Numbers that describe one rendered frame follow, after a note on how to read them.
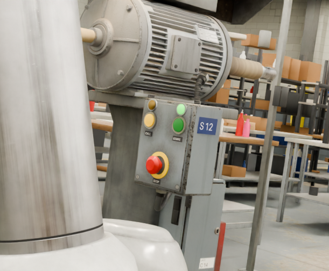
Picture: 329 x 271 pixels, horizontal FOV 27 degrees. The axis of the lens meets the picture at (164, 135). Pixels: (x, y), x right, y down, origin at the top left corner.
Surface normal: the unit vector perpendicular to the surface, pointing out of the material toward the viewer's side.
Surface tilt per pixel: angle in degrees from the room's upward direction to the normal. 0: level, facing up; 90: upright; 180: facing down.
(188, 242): 90
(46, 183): 84
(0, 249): 97
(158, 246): 47
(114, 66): 96
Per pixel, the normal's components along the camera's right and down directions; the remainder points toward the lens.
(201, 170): 0.71, 0.13
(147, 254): 0.40, -0.58
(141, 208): -0.69, -0.06
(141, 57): 0.66, 0.37
